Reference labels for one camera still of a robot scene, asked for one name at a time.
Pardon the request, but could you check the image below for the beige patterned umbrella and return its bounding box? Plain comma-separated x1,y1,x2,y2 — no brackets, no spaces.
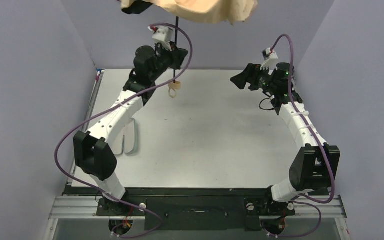
115,0,259,100

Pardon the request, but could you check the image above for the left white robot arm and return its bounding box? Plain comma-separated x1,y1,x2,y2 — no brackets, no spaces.
73,42,193,202

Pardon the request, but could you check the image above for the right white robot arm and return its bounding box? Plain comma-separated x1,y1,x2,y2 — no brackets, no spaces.
230,62,341,202

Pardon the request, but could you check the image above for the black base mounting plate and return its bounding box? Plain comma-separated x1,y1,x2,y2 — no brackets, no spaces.
63,186,315,237

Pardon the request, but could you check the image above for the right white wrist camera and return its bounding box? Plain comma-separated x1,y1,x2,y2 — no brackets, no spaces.
260,47,279,70

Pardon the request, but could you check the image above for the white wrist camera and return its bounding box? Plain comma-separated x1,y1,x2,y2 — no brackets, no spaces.
260,47,279,70
148,26,174,52

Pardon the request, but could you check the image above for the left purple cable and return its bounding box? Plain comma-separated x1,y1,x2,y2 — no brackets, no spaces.
54,22,194,239

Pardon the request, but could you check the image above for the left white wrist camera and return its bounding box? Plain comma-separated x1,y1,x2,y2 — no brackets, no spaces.
148,26,174,52

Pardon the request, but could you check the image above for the aluminium rail frame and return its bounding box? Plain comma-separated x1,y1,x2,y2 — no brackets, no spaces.
44,195,351,240

